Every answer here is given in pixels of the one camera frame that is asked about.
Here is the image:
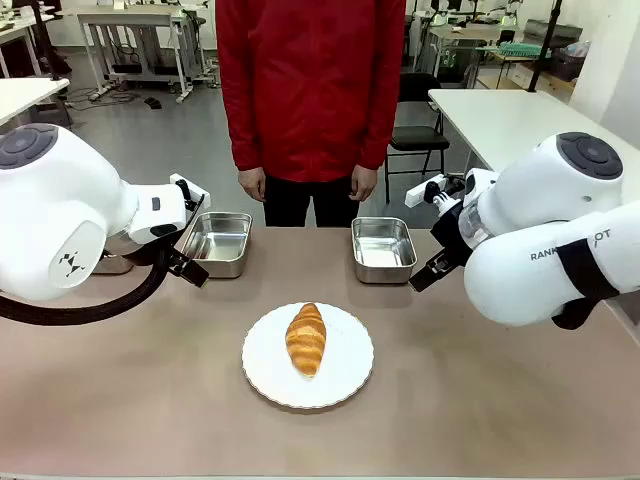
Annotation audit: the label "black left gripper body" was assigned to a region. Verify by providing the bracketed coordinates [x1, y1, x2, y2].
[158, 193, 207, 269]

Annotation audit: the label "person's left hand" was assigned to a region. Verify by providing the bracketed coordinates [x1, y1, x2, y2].
[349, 165, 377, 202]

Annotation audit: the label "black right arm cable sleeve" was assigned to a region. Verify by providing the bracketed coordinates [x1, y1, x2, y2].
[551, 238, 640, 331]

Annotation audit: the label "black stand pole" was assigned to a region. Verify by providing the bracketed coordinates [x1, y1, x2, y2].
[527, 0, 566, 94]
[30, 0, 71, 84]

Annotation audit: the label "black arm cable sleeve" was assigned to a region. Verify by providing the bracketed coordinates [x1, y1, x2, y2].
[551, 238, 640, 331]
[0, 247, 174, 326]

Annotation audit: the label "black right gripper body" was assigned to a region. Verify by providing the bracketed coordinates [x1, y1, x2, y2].
[430, 199, 474, 265]

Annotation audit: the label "red jacket torso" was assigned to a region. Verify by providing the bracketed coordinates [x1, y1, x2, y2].
[214, 0, 407, 184]

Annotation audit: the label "person's left forearm red sleeve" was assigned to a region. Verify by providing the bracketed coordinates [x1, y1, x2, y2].
[355, 94, 402, 172]

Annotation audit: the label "small white table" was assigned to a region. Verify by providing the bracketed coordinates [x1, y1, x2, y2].
[0, 77, 71, 129]

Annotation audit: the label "white scalloped round plate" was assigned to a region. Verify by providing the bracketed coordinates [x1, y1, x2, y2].
[241, 301, 375, 410]

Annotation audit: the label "black folding chair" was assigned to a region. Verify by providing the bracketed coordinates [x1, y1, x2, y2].
[384, 72, 451, 204]

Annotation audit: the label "golden croissant bread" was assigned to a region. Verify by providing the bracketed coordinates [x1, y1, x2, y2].
[284, 302, 328, 378]

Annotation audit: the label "large white table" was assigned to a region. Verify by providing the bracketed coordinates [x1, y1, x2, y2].
[428, 88, 640, 206]

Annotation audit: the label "black storage basket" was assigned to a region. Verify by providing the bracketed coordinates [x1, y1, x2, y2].
[549, 47, 584, 82]

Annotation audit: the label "stainless steel rectangular container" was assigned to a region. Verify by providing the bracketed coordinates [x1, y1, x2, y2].
[350, 216, 419, 285]
[178, 211, 254, 280]
[92, 252, 136, 276]

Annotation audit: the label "person's right hand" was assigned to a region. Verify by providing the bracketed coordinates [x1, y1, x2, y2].
[237, 167, 268, 203]

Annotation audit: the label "black left arm cable sleeve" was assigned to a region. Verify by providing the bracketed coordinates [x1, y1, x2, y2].
[0, 247, 174, 326]

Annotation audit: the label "black trousers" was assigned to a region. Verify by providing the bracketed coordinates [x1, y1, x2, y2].
[263, 172, 362, 229]

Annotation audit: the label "grey background workbench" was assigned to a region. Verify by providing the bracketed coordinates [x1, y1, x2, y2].
[54, 4, 201, 105]

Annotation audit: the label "person's right forearm red sleeve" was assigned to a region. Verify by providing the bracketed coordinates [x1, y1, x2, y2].
[224, 94, 269, 174]

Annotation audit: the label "teal crate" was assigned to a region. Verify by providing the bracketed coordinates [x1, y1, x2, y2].
[498, 42, 551, 59]

